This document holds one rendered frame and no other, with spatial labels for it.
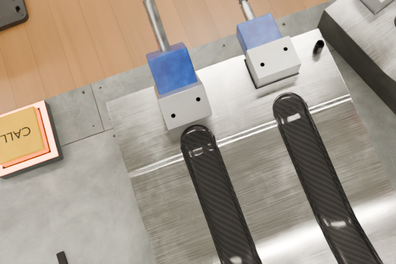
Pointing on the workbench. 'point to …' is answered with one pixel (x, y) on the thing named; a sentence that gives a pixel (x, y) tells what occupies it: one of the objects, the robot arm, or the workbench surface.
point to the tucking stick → (61, 258)
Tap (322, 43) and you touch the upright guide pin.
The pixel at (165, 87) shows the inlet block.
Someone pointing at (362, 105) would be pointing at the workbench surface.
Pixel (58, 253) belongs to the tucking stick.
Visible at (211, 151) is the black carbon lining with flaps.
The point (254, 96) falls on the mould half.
